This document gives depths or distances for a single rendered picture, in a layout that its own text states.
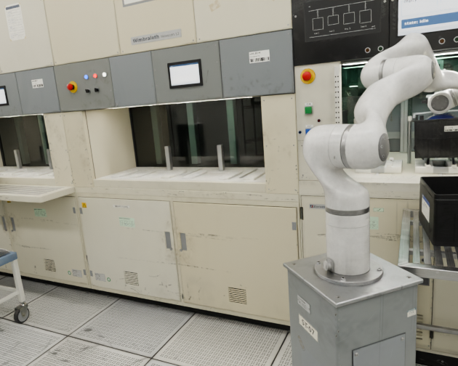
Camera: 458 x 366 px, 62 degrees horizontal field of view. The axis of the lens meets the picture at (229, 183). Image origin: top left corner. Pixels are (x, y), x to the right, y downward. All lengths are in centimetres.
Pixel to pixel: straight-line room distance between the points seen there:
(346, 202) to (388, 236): 83
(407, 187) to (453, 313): 59
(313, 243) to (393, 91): 95
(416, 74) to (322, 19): 65
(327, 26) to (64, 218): 204
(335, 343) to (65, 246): 219
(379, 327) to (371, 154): 46
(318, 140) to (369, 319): 49
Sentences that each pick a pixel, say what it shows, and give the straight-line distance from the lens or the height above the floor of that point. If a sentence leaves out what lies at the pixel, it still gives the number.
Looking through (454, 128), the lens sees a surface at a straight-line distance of 197.
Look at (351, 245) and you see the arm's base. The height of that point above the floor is 86.
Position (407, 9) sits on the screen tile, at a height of 157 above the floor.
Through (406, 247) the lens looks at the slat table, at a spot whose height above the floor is 76.
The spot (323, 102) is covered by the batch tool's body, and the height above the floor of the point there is 123.
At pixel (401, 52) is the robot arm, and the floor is 138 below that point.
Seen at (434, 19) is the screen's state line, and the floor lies 151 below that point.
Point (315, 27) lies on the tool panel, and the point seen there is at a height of 155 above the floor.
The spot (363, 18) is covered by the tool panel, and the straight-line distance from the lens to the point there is 179.
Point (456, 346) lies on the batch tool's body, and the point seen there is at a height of 13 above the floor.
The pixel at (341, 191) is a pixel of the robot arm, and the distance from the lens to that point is 107.
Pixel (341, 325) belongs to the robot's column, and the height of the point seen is 69.
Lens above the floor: 127
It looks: 12 degrees down
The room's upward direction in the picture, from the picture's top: 5 degrees counter-clockwise
